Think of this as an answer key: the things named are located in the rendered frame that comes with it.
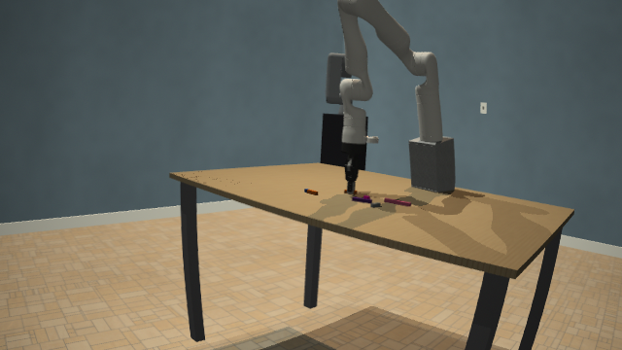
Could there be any purple rod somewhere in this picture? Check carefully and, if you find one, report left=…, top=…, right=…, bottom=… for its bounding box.
left=352, top=197, right=372, bottom=203

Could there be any pink rod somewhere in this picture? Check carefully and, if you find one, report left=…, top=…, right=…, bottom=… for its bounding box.
left=384, top=198, right=411, bottom=206

